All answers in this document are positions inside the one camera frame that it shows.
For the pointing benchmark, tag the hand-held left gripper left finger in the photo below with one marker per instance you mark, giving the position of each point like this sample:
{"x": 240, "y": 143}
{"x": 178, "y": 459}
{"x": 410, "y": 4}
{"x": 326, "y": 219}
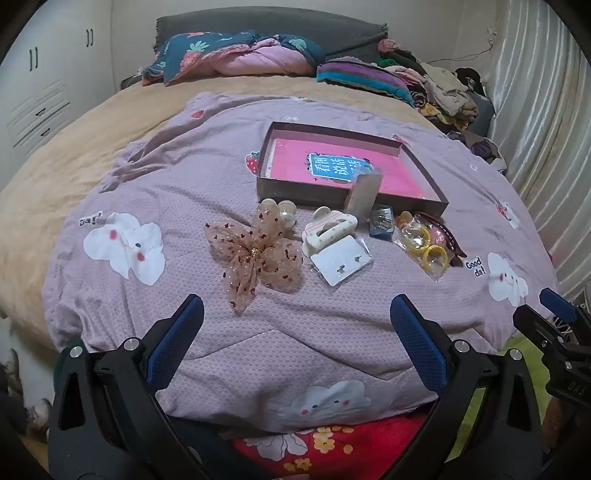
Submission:
{"x": 175, "y": 337}

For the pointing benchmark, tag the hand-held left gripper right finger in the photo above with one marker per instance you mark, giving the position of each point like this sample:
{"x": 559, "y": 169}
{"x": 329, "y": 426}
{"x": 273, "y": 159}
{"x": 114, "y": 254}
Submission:
{"x": 418, "y": 337}

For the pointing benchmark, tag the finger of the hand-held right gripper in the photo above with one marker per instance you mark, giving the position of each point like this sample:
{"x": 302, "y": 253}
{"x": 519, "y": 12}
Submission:
{"x": 556, "y": 300}
{"x": 538, "y": 323}

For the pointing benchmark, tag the clear bag of yellow rings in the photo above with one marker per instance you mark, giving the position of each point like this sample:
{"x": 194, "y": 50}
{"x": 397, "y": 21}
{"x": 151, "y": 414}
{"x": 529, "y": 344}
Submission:
{"x": 422, "y": 249}

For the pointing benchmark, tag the pink round hair ornament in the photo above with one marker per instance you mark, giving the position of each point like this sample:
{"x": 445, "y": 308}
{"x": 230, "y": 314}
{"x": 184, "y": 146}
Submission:
{"x": 437, "y": 236}

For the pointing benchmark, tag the dark red hair clip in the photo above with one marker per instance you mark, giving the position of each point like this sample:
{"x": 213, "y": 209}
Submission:
{"x": 450, "y": 235}

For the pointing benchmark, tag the white earring card packet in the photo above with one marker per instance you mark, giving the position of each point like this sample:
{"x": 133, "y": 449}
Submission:
{"x": 339, "y": 261}

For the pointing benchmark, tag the white claw hair clip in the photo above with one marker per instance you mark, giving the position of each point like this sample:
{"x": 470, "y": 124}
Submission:
{"x": 323, "y": 228}

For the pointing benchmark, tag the shallow brown cardboard box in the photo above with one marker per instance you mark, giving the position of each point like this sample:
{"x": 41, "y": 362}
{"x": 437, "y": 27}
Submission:
{"x": 295, "y": 191}

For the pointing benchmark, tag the green cloth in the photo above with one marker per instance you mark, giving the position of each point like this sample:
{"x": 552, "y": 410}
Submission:
{"x": 531, "y": 350}

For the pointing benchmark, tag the beige mesh bow hair clip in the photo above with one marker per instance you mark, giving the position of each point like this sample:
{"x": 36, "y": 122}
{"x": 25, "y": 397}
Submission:
{"x": 258, "y": 256}

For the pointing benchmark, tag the red floral cloth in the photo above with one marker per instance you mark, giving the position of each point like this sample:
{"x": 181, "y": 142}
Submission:
{"x": 351, "y": 445}

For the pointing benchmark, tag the grey cardboard piece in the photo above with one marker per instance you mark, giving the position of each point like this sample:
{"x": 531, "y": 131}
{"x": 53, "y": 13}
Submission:
{"x": 364, "y": 194}

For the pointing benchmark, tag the purple printed blanket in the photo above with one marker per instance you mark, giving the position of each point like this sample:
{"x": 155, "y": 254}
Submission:
{"x": 207, "y": 184}

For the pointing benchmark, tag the cream curtain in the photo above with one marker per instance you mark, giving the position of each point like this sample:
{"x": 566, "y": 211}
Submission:
{"x": 540, "y": 115}

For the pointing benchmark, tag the tan bedsheet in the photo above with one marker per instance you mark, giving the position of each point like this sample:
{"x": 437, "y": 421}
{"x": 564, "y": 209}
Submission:
{"x": 69, "y": 161}

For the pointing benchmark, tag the black bag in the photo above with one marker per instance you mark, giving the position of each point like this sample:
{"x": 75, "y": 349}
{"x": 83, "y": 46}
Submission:
{"x": 468, "y": 78}

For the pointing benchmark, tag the pile of clothes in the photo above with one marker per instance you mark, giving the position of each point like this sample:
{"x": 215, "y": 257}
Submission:
{"x": 443, "y": 87}

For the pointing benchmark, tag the striped pillow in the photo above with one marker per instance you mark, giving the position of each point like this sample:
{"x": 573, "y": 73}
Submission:
{"x": 364, "y": 78}

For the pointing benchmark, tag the strawberry print quilt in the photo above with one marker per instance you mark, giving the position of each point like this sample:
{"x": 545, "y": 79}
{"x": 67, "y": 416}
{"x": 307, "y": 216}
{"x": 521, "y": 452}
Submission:
{"x": 240, "y": 57}

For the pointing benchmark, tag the white wardrobe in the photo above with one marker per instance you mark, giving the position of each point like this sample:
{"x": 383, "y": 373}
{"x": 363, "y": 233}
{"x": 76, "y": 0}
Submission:
{"x": 46, "y": 69}

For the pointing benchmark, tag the grey headboard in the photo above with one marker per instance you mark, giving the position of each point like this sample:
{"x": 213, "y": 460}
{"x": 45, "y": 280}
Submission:
{"x": 323, "y": 32}

